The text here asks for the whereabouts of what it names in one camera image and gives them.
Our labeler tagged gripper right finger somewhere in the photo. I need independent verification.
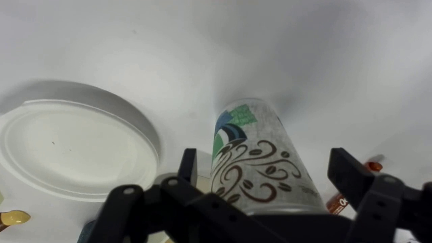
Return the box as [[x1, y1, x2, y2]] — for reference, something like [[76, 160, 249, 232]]
[[327, 147, 432, 243]]

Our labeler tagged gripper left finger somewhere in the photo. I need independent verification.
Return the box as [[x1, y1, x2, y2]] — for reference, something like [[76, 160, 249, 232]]
[[87, 148, 287, 243]]

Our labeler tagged dark teal cloth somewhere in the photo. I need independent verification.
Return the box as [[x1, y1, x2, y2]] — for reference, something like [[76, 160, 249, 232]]
[[77, 219, 98, 243]]

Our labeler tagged printed paper cup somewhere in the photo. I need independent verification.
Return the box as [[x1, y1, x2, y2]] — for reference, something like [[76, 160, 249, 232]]
[[210, 98, 326, 216]]

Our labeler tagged white paper plate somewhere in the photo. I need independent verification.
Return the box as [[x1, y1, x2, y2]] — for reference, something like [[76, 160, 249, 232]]
[[0, 99, 159, 203]]

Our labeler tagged yellow plastic spoon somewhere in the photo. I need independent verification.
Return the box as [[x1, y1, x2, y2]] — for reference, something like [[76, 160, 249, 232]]
[[0, 210, 31, 232]]

